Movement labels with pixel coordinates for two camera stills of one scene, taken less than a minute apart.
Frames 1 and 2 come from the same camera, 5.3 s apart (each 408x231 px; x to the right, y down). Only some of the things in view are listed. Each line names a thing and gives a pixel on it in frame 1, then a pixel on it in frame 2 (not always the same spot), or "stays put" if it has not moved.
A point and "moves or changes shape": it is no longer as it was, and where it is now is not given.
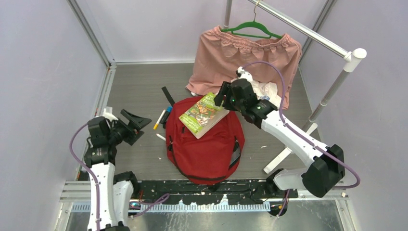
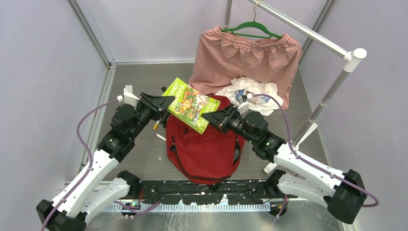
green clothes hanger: [252, 24] stays put
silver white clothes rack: [352, 56] stays put
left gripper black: [138, 121] → [155, 104]
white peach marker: [160, 136] stays put
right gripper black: [218, 98] → [223, 118]
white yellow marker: [156, 124] stays put
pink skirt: [222, 56] stays put
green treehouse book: [203, 116] moves or changes shape
